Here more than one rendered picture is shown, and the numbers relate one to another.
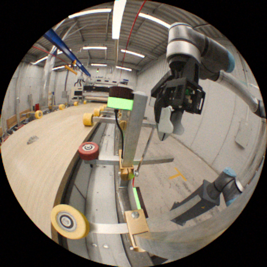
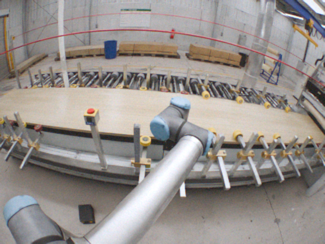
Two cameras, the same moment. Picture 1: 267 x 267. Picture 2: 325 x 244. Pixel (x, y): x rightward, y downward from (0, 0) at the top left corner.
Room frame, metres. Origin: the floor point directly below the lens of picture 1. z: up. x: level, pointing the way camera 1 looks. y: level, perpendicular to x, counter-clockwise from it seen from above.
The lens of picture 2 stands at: (0.24, -0.67, 1.71)
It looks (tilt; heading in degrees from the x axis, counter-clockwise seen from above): 38 degrees down; 102
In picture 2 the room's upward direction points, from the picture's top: 7 degrees clockwise
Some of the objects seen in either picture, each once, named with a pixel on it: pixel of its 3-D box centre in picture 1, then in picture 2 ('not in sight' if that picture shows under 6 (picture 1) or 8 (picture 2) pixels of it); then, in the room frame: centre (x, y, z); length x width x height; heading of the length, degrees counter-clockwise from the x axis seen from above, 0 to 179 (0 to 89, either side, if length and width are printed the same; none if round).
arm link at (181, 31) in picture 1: (184, 39); (178, 112); (0.18, -0.09, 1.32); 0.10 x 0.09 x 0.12; 75
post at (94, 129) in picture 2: not in sight; (98, 148); (-0.28, -0.14, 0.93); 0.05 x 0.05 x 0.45; 16
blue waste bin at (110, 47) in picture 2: not in sight; (110, 49); (-3.31, 4.59, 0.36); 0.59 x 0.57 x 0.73; 112
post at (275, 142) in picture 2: not in sight; (262, 160); (0.93, 0.21, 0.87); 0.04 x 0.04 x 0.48; 16
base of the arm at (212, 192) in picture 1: (216, 188); not in sight; (0.16, -0.81, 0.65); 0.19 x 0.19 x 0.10
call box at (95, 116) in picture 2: not in sight; (92, 117); (-0.28, -0.14, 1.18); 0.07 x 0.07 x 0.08; 16
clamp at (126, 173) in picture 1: (124, 163); not in sight; (0.23, 0.01, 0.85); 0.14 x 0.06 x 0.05; 16
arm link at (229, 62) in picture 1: (216, 54); (168, 124); (0.16, -0.20, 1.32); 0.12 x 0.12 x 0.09; 75
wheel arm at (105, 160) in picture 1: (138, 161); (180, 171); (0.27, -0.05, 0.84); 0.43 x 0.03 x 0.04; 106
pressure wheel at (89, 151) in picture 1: (89, 157); not in sight; (0.21, 0.16, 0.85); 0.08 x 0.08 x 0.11
